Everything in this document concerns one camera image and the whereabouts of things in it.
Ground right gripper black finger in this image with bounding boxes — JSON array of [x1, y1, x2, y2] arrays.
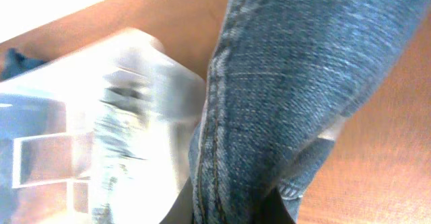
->
[[254, 188, 296, 224]]

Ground medium blue jeans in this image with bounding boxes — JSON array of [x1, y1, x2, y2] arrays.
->
[[189, 0, 430, 223]]

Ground dark blue taped knit garment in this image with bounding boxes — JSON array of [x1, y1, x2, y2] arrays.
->
[[1, 48, 46, 81]]

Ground clear plastic storage bin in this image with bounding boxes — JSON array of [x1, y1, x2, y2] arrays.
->
[[1, 28, 205, 223]]

